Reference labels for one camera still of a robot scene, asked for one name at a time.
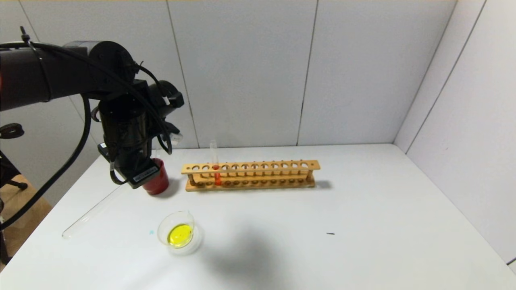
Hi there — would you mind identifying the wooden test tube rack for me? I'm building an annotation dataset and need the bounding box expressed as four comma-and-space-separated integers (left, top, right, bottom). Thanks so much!
181, 160, 321, 192

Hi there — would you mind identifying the test tube with yellow pigment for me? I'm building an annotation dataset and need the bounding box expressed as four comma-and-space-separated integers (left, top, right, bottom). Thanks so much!
61, 183, 134, 240

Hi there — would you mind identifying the thick black cable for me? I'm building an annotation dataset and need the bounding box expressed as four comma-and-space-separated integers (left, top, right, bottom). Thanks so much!
0, 93, 92, 231

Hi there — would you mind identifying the clear glass dish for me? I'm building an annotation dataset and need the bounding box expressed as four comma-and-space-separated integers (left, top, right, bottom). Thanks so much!
157, 210, 204, 257

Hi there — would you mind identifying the black round knob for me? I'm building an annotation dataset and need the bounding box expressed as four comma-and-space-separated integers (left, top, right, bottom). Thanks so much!
0, 122, 25, 140

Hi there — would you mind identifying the dark red cup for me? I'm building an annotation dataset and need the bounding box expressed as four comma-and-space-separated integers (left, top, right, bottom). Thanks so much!
142, 158, 170, 196

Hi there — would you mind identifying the test tube with red pigment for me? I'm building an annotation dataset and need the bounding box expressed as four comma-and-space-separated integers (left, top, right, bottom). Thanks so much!
209, 139, 222, 186

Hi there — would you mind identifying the black stand frame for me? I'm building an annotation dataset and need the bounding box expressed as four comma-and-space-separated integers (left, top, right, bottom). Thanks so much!
0, 151, 29, 191

